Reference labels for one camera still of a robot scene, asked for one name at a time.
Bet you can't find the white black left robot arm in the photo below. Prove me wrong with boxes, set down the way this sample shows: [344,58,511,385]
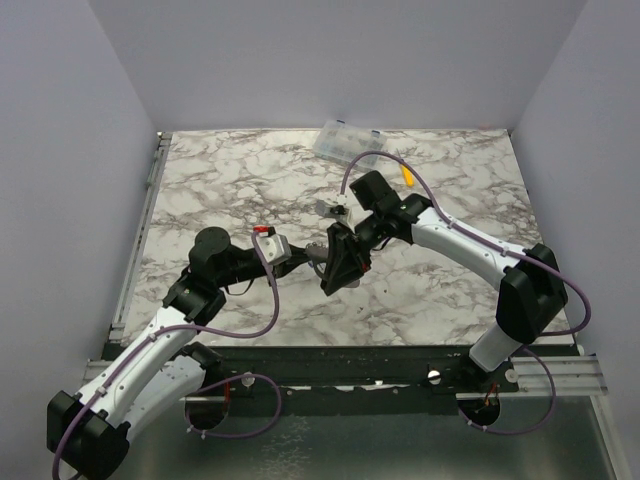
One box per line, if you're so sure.
[46,227,309,479]

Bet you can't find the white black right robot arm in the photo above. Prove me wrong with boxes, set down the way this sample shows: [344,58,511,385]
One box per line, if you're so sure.
[321,171,568,391]

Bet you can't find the clear plastic organizer box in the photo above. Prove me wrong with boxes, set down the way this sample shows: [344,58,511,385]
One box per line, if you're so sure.
[312,120,387,164]

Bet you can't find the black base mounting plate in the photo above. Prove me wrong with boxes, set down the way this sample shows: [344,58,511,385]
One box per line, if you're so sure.
[179,343,518,417]

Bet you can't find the yellow handled screwdriver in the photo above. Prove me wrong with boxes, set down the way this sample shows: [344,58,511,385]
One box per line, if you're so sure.
[395,150,415,188]

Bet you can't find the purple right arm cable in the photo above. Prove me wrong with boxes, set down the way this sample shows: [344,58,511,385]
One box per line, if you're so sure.
[339,150,592,434]

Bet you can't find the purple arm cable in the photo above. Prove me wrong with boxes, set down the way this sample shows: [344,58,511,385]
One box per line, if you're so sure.
[339,150,592,434]
[51,234,282,479]

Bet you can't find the aluminium left side rail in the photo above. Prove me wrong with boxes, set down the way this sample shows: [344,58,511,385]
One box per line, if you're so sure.
[107,132,173,343]

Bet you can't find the aluminium rail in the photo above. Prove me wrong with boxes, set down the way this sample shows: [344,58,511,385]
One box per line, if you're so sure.
[107,132,173,343]
[79,354,609,401]

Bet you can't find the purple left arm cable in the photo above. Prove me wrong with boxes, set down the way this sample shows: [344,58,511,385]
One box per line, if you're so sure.
[51,234,282,479]

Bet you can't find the aluminium front rail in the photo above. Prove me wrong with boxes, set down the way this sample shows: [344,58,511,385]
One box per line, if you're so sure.
[79,354,609,401]

